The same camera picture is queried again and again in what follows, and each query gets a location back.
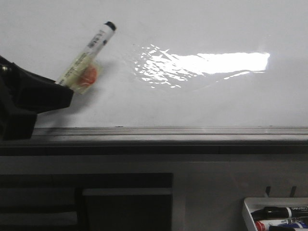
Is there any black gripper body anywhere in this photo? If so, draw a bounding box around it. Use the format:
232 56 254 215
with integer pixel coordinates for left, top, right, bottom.
0 57 37 140

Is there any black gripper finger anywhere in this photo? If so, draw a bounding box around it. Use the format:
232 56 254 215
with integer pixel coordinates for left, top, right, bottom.
13 64 73 113

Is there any white black-tipped whiteboard marker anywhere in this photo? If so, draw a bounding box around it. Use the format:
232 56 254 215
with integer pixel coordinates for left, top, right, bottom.
56 21 116 94

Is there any white whiteboard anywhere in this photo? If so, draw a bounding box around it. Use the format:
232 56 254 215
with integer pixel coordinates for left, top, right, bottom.
0 0 308 128

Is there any white marker tray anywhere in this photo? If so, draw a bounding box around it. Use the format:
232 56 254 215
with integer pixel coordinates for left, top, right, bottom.
242 197 308 231

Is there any left black tray hook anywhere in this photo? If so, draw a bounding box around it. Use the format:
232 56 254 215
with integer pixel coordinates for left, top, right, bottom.
264 186 271 198

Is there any black tray hook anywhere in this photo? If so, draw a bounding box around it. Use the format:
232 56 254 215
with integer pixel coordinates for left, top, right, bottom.
289 186 296 198
264 186 271 198

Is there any black marker in tray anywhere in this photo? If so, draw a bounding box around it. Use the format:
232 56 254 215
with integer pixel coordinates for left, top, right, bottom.
251 206 308 221

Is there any red marker in tray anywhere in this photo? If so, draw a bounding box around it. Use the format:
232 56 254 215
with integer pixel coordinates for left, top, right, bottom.
255 218 308 231

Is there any right black tray hook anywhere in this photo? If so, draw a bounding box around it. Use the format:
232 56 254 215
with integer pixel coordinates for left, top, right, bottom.
289 186 296 198

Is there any blue marker in tray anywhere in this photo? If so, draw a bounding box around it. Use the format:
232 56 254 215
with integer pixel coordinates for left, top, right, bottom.
269 222 308 231

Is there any grey aluminium whiteboard frame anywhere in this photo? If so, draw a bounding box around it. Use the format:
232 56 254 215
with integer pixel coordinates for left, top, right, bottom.
0 126 308 156

